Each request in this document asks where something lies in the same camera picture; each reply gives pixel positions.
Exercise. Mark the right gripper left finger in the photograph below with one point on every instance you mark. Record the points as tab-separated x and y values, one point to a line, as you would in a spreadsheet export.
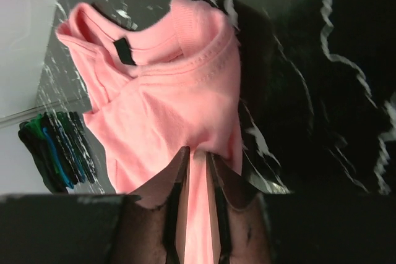
152	228

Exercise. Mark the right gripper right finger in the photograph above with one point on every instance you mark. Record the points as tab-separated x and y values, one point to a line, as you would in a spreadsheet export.
238	224

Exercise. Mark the pink t shirt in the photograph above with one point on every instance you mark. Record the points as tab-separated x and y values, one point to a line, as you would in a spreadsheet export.
152	92

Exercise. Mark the folded black t shirt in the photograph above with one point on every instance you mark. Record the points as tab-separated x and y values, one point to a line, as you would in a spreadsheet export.
44	155

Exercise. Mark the folded blue t shirt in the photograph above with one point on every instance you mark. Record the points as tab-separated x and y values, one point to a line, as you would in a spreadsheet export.
65	136

